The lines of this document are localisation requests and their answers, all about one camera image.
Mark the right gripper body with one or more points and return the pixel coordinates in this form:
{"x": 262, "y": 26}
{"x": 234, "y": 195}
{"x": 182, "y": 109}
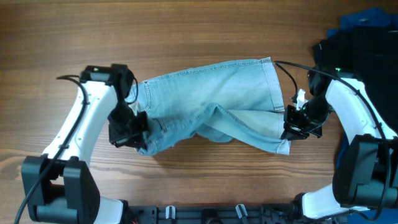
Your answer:
{"x": 306, "y": 120}

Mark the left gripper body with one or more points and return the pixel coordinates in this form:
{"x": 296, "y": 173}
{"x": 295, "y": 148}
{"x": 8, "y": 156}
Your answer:
{"x": 124, "y": 126}

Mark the light blue denim shorts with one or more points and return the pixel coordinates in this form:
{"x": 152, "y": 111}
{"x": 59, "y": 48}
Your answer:
{"x": 239, "y": 99}

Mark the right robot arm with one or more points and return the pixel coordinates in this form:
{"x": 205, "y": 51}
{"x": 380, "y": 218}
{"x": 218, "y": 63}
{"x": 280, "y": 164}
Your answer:
{"x": 364, "y": 181}

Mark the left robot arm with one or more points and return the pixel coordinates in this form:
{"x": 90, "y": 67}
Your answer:
{"x": 58, "y": 185}

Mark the black t-shirt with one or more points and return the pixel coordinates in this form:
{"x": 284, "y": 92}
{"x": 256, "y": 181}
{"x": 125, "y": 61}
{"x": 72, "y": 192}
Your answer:
{"x": 371, "y": 54}

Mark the dark blue garment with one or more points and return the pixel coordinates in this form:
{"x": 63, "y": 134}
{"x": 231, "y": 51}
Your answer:
{"x": 374, "y": 17}

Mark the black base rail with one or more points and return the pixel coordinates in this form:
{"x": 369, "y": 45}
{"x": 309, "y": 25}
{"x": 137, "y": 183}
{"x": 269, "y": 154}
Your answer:
{"x": 238, "y": 214}

